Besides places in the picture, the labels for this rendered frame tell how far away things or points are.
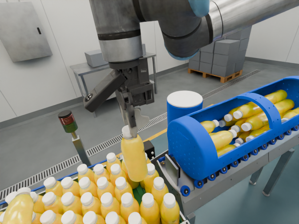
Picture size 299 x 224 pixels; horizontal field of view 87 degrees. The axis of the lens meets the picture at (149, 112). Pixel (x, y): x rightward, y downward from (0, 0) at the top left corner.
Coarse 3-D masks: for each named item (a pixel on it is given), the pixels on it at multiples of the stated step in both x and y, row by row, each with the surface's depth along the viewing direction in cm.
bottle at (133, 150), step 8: (128, 144) 45; (136, 144) 45; (128, 152) 46; (136, 152) 46; (144, 152) 50; (128, 160) 48; (136, 160) 48; (144, 160) 50; (128, 168) 50; (136, 168) 49; (144, 168) 51; (136, 176) 51; (144, 176) 53
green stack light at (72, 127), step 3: (75, 120) 81; (72, 123) 77; (75, 123) 79; (63, 126) 77; (66, 126) 77; (69, 126) 77; (72, 126) 78; (75, 126) 79; (66, 129) 78; (69, 129) 78; (72, 129) 78; (75, 129) 80; (66, 132) 79; (69, 132) 79
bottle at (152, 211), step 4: (140, 204) 56; (152, 204) 53; (156, 204) 55; (140, 208) 55; (144, 208) 53; (148, 208) 53; (152, 208) 53; (156, 208) 54; (140, 212) 55; (144, 212) 53; (148, 212) 53; (152, 212) 53; (156, 212) 54; (144, 216) 54; (148, 216) 53; (152, 216) 53; (156, 216) 55; (148, 220) 54; (152, 220) 54; (156, 220) 56; (160, 220) 60
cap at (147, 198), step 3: (144, 195) 54; (147, 195) 54; (150, 195) 54; (144, 198) 53; (147, 198) 53; (150, 198) 53; (153, 198) 53; (144, 201) 52; (147, 201) 52; (150, 201) 52; (153, 201) 53; (144, 204) 52; (147, 204) 52; (150, 204) 52
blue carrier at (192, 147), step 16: (288, 80) 100; (240, 96) 82; (256, 96) 78; (288, 96) 103; (208, 112) 89; (224, 112) 97; (272, 112) 73; (176, 128) 71; (192, 128) 62; (224, 128) 97; (272, 128) 73; (288, 128) 81; (176, 144) 76; (192, 144) 62; (208, 144) 60; (256, 144) 71; (176, 160) 82; (192, 160) 67; (208, 160) 59; (224, 160) 63; (192, 176) 71
